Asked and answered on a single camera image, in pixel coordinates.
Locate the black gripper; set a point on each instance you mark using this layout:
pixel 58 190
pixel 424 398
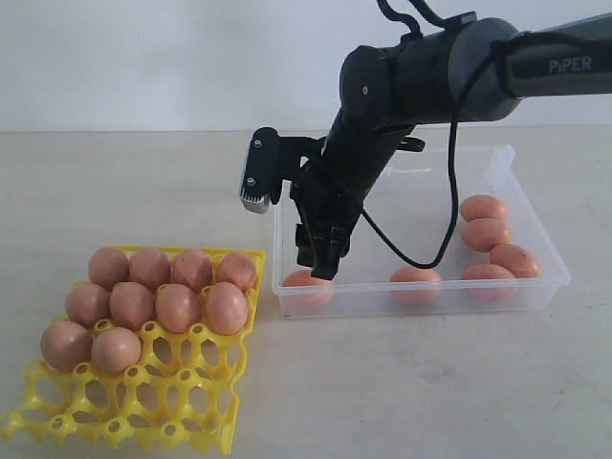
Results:
pixel 328 196

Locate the brown egg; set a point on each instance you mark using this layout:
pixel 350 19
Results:
pixel 65 344
pixel 192 267
pixel 308 292
pixel 131 305
pixel 87 303
pixel 226 309
pixel 516 259
pixel 424 285
pixel 483 234
pixel 495 282
pixel 483 206
pixel 150 267
pixel 108 266
pixel 116 349
pixel 237 268
pixel 177 308

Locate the yellow plastic egg tray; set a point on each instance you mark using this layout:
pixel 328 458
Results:
pixel 182 391

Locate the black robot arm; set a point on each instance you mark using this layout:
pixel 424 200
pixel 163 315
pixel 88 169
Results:
pixel 477 71

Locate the clear plastic bin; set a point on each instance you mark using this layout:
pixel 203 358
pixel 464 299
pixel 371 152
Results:
pixel 411 204

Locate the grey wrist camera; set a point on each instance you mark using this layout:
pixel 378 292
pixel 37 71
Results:
pixel 261 185

